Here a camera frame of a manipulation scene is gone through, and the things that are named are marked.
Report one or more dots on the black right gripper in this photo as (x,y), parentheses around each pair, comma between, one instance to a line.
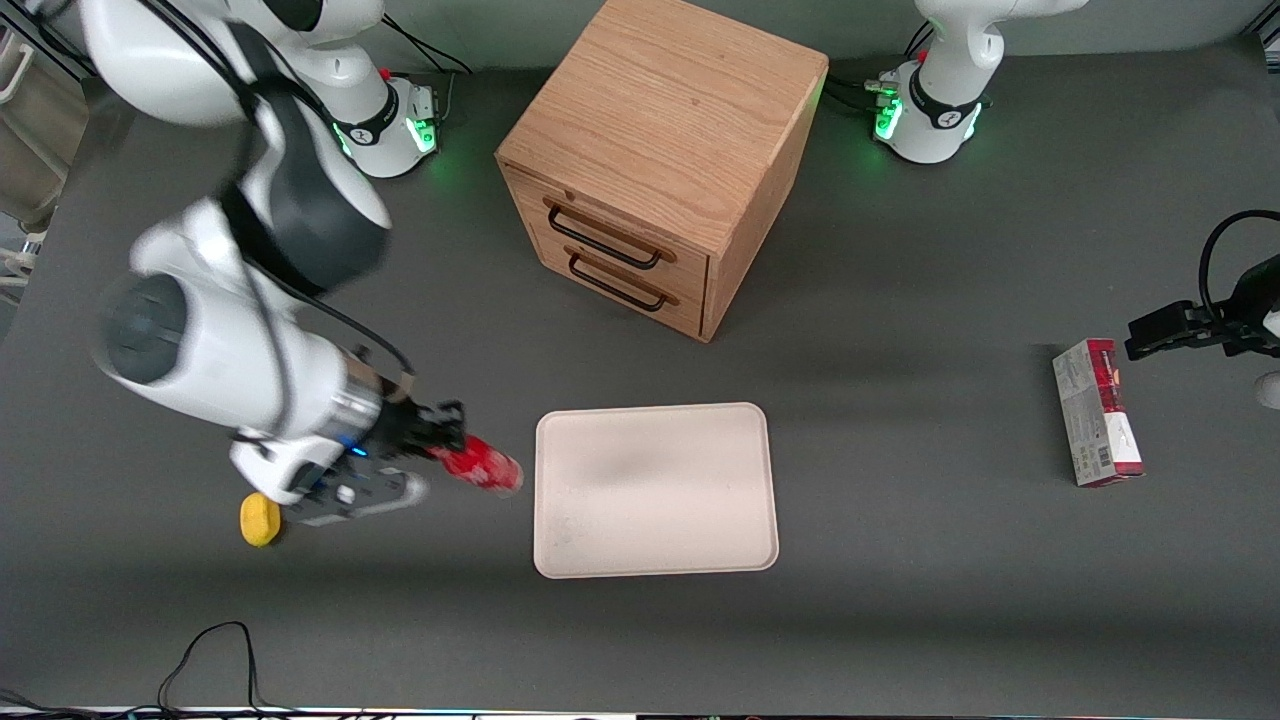
(400,430)

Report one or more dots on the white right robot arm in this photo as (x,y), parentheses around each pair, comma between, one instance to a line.
(250,330)

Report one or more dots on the beige crate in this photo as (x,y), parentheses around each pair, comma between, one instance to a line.
(35,140)

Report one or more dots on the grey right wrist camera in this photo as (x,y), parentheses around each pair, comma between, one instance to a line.
(350,495)

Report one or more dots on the red coke bottle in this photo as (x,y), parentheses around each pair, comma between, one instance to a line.
(485,465)

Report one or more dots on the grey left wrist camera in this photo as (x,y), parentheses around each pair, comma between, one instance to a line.
(1272,390)

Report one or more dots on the grey and red carton box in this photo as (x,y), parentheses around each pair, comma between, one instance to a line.
(1095,415)

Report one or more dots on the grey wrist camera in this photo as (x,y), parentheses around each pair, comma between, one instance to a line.
(350,495)
(1272,390)

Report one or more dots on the yellow lemon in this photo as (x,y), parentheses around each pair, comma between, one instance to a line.
(258,522)

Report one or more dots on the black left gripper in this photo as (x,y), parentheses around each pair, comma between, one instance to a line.
(1246,322)

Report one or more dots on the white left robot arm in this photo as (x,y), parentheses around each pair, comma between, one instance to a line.
(945,90)

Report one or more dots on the cream rectangular tray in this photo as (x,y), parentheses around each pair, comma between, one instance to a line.
(655,490)

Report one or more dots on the wooden drawer cabinet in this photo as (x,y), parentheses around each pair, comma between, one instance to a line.
(660,140)

